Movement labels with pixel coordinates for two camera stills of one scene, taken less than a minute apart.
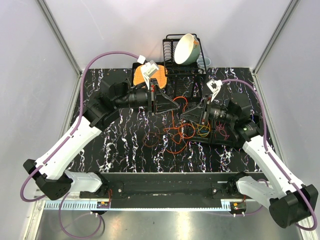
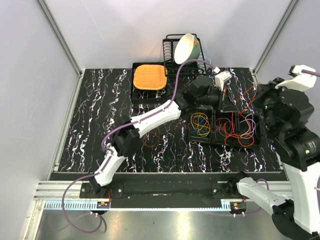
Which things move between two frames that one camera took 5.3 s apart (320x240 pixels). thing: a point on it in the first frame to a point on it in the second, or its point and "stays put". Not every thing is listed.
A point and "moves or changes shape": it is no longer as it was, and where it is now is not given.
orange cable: x=180 y=131 moves or changes shape
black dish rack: x=198 y=68 stays put
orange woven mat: x=161 y=75 stays put
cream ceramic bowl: x=187 y=49 stays put
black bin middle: x=221 y=133 stays put
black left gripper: x=158 y=102 to x=227 y=105
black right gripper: x=197 y=113 to x=263 y=88
